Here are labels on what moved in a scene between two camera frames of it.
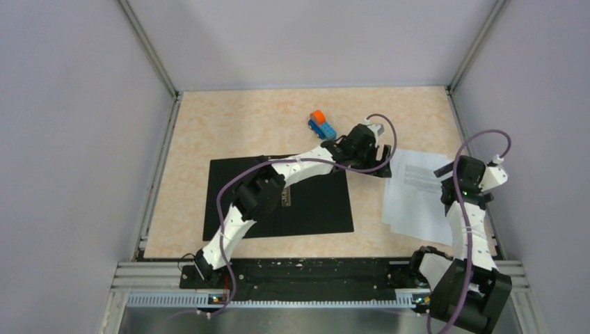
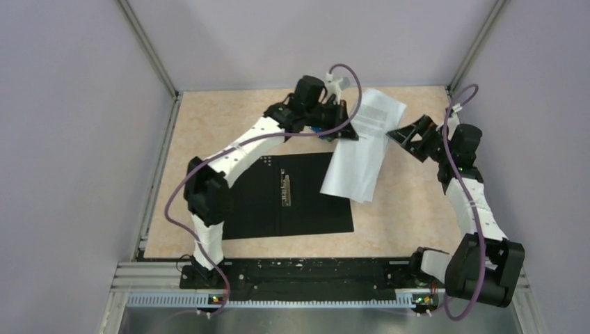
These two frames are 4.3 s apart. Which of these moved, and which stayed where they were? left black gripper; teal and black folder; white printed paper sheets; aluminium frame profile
Moved: white printed paper sheets; left black gripper
Stayed: teal and black folder; aluminium frame profile
